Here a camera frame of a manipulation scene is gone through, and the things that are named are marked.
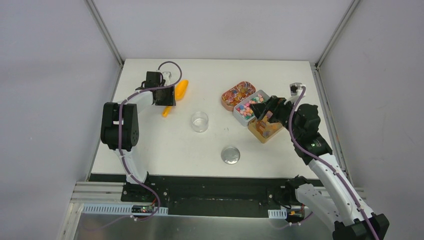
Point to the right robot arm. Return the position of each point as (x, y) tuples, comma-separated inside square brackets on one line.
[(346, 214)]

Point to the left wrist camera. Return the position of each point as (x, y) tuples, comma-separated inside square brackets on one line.
[(166, 78)]

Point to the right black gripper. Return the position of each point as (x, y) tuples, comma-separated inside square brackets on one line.
[(278, 103)]

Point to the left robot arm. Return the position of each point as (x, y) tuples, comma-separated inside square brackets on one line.
[(120, 123)]

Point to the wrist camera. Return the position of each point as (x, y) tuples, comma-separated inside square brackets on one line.
[(296, 89), (166, 78)]

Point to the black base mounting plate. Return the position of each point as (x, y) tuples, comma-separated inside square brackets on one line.
[(207, 196)]

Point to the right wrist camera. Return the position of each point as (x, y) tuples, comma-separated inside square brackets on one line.
[(296, 89)]

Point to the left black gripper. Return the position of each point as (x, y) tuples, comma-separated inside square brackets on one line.
[(164, 97)]

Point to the orange plastic scoop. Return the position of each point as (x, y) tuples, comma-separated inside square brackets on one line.
[(180, 92)]

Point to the yellow gummy candy tin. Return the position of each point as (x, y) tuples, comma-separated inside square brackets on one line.
[(263, 130)]

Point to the grey star candy tin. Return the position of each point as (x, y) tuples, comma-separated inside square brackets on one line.
[(243, 112)]

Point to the silver round jar lid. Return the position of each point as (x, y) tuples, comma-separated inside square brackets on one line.
[(230, 155)]

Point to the pink oval lollipop tin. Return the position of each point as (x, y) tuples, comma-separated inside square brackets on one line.
[(233, 96)]

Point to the clear plastic jar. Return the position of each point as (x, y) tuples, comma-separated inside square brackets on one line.
[(199, 122)]

